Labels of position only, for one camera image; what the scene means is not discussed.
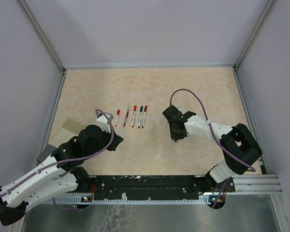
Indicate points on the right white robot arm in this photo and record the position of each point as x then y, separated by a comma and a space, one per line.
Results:
239, 147

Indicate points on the dark red pen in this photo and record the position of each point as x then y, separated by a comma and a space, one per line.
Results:
144, 116

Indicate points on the black tip white pen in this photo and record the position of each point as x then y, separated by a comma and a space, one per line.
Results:
121, 132

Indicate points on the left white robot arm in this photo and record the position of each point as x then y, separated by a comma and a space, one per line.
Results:
59, 173

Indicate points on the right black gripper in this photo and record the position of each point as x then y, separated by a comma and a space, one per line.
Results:
175, 137

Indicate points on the black capped white pen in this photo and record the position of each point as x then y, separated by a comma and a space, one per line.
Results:
117, 117

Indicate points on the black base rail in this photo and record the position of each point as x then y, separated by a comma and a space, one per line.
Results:
153, 187

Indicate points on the brown cardboard piece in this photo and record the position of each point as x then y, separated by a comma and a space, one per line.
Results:
69, 129

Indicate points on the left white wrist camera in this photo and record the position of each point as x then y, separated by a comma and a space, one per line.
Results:
102, 121

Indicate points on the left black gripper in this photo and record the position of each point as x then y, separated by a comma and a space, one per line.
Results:
115, 141

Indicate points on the blue end white pen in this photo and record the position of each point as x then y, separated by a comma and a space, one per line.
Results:
140, 117

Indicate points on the red capped white pen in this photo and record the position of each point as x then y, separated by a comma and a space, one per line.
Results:
134, 116

